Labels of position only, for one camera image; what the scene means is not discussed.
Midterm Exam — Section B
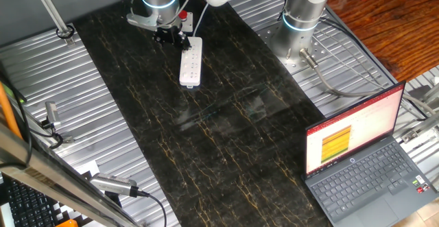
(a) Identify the steel frame beam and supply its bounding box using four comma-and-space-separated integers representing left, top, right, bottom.
0, 122, 139, 227

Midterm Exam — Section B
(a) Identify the small silver camera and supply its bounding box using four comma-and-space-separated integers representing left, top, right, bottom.
44, 101, 62, 128

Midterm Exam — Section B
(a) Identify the grey box with red button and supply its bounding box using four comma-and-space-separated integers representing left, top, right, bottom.
178, 10, 194, 34

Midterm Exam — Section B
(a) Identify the orange pole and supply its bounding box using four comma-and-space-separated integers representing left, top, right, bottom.
0, 82, 23, 141

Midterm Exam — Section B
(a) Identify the brown wooden table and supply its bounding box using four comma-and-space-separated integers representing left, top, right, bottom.
324, 0, 439, 83

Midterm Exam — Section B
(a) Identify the slanted metal pole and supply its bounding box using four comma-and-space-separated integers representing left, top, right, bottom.
29, 0, 75, 47

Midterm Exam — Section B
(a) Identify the white power strip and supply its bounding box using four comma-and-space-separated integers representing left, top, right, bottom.
178, 36, 204, 91

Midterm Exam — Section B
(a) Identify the black keyboard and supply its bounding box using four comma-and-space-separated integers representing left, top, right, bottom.
2, 177, 58, 227

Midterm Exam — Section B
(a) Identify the black white fiducial marker sheet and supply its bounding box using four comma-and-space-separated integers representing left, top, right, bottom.
51, 160, 123, 227

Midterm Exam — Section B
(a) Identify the grey braided hose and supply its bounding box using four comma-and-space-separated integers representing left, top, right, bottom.
298, 47, 437, 115

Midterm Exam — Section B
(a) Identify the light grey power cord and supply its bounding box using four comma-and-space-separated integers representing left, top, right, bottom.
191, 2, 211, 38

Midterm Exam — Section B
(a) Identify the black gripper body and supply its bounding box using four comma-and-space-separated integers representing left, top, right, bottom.
153, 25, 188, 47

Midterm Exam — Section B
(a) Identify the aluminium profile bar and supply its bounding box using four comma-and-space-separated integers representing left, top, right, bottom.
399, 112, 439, 144

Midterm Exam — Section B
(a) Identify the dark grey laptop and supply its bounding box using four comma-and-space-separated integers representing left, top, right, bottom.
301, 80, 439, 227

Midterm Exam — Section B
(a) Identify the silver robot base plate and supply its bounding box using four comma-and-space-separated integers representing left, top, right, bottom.
255, 9, 348, 75

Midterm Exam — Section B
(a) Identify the thin black camera cable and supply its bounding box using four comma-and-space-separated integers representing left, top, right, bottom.
29, 119, 65, 150

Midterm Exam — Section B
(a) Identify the black marble pattern mat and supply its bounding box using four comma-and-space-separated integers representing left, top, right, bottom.
73, 0, 333, 227

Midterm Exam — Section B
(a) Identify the ribbed silver camera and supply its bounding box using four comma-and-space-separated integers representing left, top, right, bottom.
89, 172, 140, 198

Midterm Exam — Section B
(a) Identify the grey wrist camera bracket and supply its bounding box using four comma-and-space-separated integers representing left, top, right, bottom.
126, 12, 161, 33

